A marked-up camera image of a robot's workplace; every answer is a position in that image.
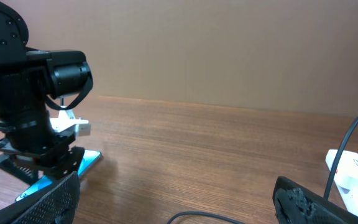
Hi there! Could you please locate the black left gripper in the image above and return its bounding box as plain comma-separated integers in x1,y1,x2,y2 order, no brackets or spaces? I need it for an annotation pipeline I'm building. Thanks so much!
0,133,85,185

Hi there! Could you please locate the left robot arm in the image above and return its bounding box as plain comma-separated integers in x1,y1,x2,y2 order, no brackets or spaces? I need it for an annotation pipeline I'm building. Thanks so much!
0,2,93,185

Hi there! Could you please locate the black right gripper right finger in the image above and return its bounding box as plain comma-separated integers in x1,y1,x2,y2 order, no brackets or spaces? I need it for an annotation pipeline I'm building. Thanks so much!
272,176,358,224

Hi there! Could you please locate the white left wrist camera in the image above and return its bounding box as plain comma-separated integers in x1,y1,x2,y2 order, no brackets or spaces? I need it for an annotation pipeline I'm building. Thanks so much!
50,110,91,138

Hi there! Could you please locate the cyan screen smartphone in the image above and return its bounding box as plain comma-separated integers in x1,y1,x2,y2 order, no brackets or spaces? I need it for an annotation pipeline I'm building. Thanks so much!
16,150,102,202

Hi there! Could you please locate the black usb charging cable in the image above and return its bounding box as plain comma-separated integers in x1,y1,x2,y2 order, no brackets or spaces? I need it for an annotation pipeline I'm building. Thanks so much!
166,107,358,224

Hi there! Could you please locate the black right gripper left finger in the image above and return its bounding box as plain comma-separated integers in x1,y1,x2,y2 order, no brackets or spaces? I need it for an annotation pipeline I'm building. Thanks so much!
0,172,80,224

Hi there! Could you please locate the white power strip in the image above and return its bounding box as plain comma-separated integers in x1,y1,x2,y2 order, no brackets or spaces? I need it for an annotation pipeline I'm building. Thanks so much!
324,149,358,224

